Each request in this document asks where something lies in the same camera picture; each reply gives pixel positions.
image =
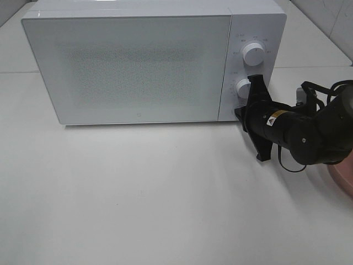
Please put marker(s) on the lower white microwave knob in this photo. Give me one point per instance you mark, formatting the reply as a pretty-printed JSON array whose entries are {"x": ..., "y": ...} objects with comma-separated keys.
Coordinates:
[{"x": 243, "y": 88}]

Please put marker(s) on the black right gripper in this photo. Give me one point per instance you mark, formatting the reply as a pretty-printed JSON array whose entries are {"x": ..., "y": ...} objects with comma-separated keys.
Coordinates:
[{"x": 255, "y": 114}]

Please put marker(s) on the upper white microwave knob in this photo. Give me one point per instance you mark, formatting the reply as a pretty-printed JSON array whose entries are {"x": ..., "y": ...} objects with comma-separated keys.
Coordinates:
[{"x": 253, "y": 53}]

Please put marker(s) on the pink round plate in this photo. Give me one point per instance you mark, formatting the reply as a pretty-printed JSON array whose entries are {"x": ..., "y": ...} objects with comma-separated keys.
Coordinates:
[{"x": 341, "y": 173}]

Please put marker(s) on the round white door release button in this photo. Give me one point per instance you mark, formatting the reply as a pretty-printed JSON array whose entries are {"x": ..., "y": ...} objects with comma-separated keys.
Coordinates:
[{"x": 233, "y": 111}]

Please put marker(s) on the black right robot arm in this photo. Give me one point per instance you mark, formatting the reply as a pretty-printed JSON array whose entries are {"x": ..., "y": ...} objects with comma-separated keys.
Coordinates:
[{"x": 318, "y": 129}]

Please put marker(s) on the white microwave knob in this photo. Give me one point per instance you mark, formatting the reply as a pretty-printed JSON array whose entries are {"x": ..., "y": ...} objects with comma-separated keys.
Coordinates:
[
  {"x": 253, "y": 53},
  {"x": 243, "y": 88}
]

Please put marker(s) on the white microwave oven body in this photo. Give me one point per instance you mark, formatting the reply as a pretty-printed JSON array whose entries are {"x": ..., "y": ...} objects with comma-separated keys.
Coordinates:
[{"x": 251, "y": 21}]

